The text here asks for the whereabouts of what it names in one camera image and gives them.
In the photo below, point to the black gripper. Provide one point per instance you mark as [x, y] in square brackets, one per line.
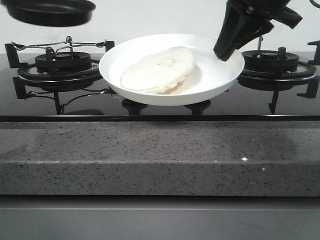
[246, 20]

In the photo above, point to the black frying pan mint handle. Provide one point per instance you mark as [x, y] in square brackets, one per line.
[50, 13]

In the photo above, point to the fried egg orange yolk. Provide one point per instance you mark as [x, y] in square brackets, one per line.
[159, 72]

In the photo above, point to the black gas burner plain side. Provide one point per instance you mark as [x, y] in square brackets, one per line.
[275, 70]

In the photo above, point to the grey cabinet front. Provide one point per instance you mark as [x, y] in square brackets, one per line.
[158, 218]

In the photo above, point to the white round plate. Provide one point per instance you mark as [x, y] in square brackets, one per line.
[210, 77]

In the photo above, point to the black pan support grate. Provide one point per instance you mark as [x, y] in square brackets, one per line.
[50, 49]

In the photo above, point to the black glass cooktop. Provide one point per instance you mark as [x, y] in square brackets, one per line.
[93, 101]

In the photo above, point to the black gas burner pan side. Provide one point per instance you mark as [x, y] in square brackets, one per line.
[64, 67]

